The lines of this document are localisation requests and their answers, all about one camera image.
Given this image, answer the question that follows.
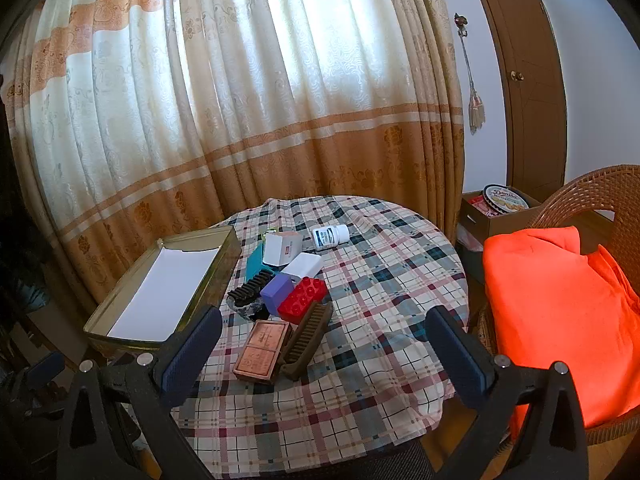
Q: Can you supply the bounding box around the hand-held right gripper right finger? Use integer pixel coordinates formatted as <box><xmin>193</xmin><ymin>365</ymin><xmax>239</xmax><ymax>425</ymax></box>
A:
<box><xmin>425</xmin><ymin>305</ymin><xmax>592</xmax><ymax>480</ymax></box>

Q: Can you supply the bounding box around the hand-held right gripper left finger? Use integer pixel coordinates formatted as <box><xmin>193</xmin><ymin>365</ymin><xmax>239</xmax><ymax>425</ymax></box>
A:
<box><xmin>57</xmin><ymin>306</ymin><xmax>224</xmax><ymax>480</ymax></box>

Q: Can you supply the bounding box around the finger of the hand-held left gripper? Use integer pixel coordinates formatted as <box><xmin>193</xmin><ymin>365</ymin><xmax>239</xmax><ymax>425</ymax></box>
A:
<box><xmin>10</xmin><ymin>351</ymin><xmax>67</xmax><ymax>411</ymax></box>

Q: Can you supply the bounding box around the black comb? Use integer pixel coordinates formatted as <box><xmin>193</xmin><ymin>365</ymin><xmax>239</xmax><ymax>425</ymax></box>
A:
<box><xmin>227</xmin><ymin>268</ymin><xmax>275</xmax><ymax>304</ymax></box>

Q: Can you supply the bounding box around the gold metal tin tray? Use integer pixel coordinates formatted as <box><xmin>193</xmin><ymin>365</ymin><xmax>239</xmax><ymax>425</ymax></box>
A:
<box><xmin>82</xmin><ymin>225</ymin><xmax>243</xmax><ymax>359</ymax></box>

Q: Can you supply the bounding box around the purple block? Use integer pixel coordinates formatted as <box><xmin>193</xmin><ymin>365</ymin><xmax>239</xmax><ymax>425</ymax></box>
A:
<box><xmin>259</xmin><ymin>274</ymin><xmax>294</xmax><ymax>317</ymax></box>

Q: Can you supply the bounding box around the teal building block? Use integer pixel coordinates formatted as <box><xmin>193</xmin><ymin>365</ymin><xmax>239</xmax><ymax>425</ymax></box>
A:
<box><xmin>245</xmin><ymin>245</ymin><xmax>279</xmax><ymax>284</ymax></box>

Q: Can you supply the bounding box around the brown comb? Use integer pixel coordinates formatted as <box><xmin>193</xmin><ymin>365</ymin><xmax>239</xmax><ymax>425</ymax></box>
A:
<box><xmin>277</xmin><ymin>301</ymin><xmax>335</xmax><ymax>380</ymax></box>

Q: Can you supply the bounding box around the red building block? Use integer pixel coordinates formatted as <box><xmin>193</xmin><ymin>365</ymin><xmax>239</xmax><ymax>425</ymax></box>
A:
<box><xmin>277</xmin><ymin>276</ymin><xmax>329</xmax><ymax>324</ymax></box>

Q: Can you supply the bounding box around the beige wooden block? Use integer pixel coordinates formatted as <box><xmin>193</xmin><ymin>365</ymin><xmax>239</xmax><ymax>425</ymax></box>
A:
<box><xmin>263</xmin><ymin>231</ymin><xmax>305</xmax><ymax>267</ymax></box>

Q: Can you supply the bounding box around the white rectangular case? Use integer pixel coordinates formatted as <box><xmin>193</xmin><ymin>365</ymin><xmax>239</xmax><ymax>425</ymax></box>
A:
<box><xmin>280</xmin><ymin>252</ymin><xmax>323</xmax><ymax>286</ymax></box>

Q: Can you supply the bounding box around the white pill bottle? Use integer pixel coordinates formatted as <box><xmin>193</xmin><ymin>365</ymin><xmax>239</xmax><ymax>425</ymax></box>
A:
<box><xmin>311</xmin><ymin>224</ymin><xmax>351</xmax><ymax>252</ymax></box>

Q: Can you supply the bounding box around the white paper sheet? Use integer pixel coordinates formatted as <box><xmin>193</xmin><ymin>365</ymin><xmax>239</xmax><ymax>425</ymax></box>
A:
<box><xmin>107</xmin><ymin>248</ymin><xmax>221</xmax><ymax>341</ymax></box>

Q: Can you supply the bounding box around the dark glass ashtray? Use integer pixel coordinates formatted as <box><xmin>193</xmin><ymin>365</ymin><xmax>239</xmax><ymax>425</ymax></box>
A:
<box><xmin>226</xmin><ymin>291</ymin><xmax>273</xmax><ymax>322</ymax></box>

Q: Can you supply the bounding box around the plaid tablecloth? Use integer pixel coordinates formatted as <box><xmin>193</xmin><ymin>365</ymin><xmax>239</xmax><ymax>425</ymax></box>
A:
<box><xmin>170</xmin><ymin>195</ymin><xmax>471</xmax><ymax>480</ymax></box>

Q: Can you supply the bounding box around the orange cloth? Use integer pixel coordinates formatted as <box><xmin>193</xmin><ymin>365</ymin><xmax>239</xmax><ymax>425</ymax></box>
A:
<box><xmin>481</xmin><ymin>226</ymin><xmax>640</xmax><ymax>443</ymax></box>

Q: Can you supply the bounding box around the brown cardboard box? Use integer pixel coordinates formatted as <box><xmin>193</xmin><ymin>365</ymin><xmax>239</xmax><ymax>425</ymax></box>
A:
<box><xmin>460</xmin><ymin>190</ymin><xmax>544</xmax><ymax>234</ymax></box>

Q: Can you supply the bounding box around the round cookie tin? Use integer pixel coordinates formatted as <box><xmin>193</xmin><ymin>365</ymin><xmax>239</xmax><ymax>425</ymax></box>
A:
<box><xmin>481</xmin><ymin>184</ymin><xmax>532</xmax><ymax>217</ymax></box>

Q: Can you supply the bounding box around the wicker chair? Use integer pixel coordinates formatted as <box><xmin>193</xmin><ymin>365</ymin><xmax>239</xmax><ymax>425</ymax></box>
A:
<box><xmin>472</xmin><ymin>164</ymin><xmax>640</xmax><ymax>448</ymax></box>

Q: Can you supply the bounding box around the curtain tassel tieback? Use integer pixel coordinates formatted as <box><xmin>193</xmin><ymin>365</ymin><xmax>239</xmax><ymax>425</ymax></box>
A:
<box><xmin>452</xmin><ymin>12</ymin><xmax>487</xmax><ymax>136</ymax></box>

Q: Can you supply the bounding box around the brown wooden door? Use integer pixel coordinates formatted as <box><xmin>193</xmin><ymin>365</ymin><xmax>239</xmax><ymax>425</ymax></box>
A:
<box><xmin>462</xmin><ymin>0</ymin><xmax>569</xmax><ymax>196</ymax></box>

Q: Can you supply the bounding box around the cream and orange curtain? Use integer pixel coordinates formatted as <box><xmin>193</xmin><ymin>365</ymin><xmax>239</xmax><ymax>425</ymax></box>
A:
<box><xmin>0</xmin><ymin>0</ymin><xmax>467</xmax><ymax>357</ymax></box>

